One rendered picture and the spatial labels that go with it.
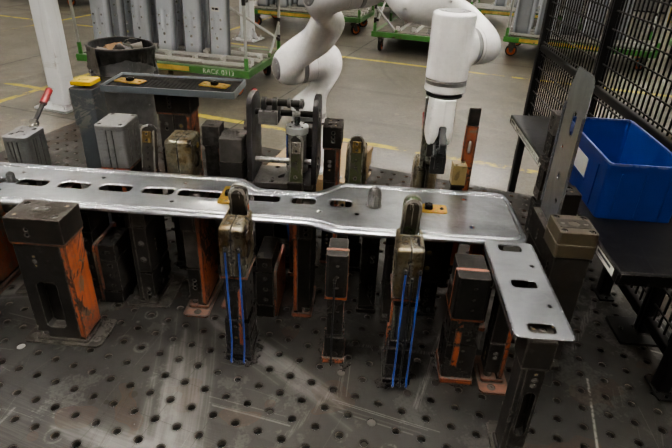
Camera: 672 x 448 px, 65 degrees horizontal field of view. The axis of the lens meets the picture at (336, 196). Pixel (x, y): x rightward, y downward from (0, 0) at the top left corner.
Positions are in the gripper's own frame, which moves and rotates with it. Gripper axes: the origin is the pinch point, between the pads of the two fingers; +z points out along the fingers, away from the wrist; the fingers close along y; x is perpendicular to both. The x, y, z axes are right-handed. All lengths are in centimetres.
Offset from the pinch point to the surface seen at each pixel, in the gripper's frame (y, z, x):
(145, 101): -268, 81, -185
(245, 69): -386, 83, -136
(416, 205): 18.4, 1.6, -4.9
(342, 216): 6.3, 12.2, -19.4
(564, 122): -2.9, -9.6, 26.6
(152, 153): -12, 8, -69
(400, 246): 23.7, 7.7, -7.6
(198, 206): 6, 12, -52
